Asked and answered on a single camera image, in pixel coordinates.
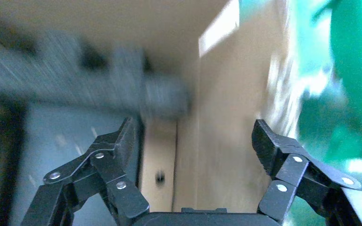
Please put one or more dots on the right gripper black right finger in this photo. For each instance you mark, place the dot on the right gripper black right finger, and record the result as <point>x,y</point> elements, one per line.
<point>290,168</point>

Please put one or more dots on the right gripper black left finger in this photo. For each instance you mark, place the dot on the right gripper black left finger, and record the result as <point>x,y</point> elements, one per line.
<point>106,168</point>

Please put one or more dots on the small brown cardboard box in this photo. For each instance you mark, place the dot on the small brown cardboard box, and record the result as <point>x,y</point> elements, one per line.
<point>218,140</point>

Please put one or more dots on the dark grey carton liner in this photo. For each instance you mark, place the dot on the dark grey carton liner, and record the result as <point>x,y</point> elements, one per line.
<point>59,131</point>

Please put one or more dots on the large open cardboard carton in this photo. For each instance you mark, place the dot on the large open cardboard carton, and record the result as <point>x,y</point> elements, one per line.
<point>106,18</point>

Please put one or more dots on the green table cloth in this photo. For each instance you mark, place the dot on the green table cloth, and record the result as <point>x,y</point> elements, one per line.
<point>356,78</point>

